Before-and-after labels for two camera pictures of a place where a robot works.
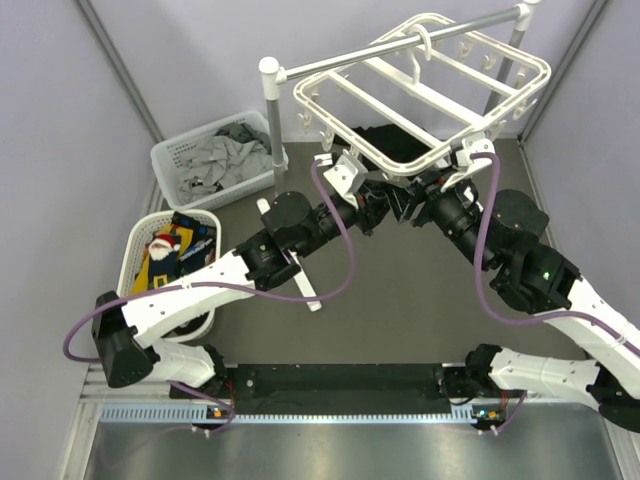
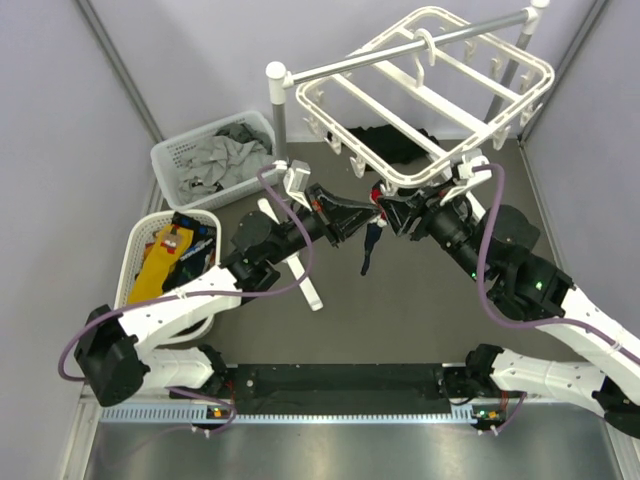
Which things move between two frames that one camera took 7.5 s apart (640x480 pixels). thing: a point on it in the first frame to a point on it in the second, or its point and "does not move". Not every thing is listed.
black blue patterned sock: (201, 247) does not move
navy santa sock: (165, 248) to (373, 232)
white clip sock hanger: (406, 100) does not move
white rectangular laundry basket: (216, 163) does not move
